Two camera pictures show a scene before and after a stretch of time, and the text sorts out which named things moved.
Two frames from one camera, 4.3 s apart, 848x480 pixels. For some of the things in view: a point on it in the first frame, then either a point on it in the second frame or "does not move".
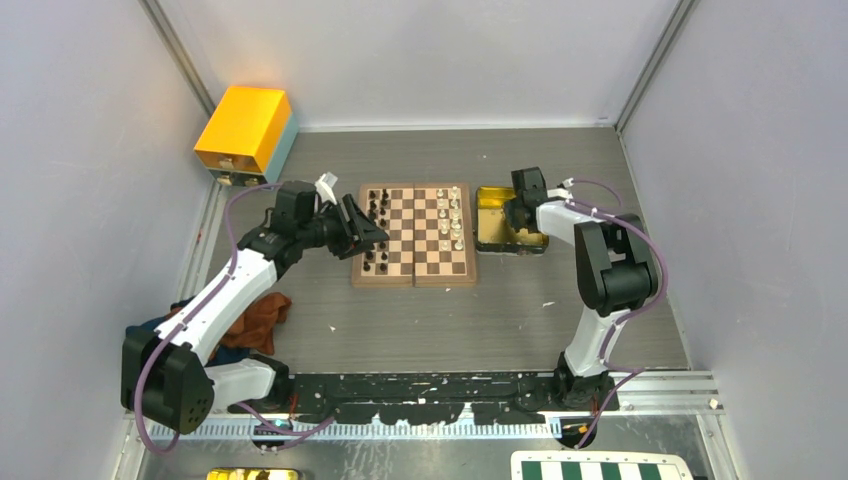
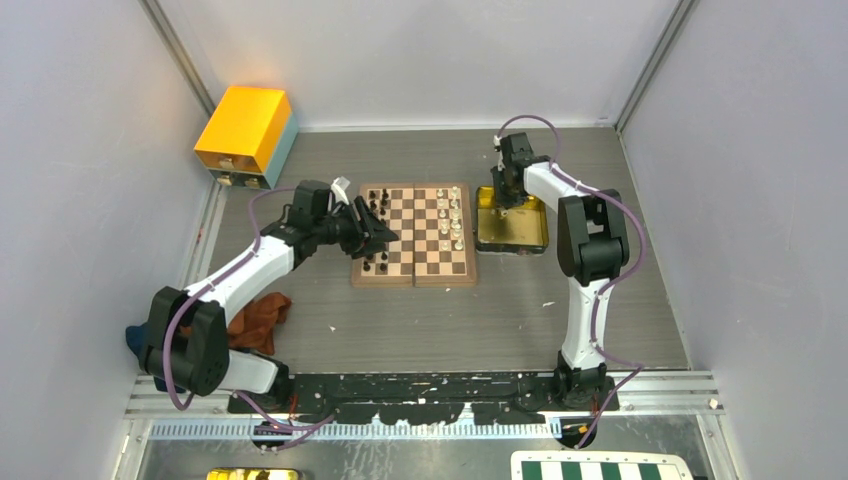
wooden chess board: (430, 233) does not move
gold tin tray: (493, 234) does not move
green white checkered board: (600, 465) does not move
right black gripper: (510, 210) -> (501, 199)
